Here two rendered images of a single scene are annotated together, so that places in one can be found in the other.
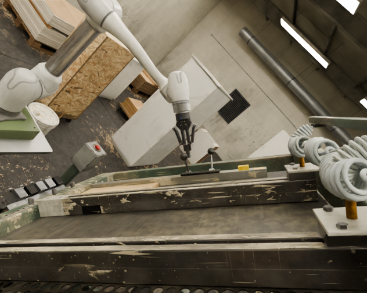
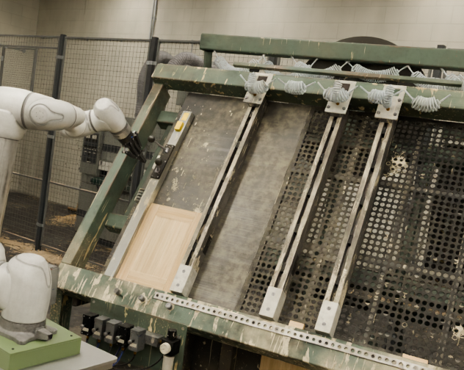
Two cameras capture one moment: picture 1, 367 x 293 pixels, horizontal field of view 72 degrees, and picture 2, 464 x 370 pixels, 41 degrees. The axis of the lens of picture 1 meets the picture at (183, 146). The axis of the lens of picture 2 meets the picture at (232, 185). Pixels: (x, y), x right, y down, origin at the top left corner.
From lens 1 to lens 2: 2.59 m
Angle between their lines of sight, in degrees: 69
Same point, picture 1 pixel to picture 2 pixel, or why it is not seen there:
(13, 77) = (44, 271)
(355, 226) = (344, 106)
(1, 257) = (297, 248)
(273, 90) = not seen: outside the picture
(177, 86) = (120, 114)
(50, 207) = (189, 282)
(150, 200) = (226, 194)
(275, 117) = not seen: outside the picture
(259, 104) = not seen: outside the picture
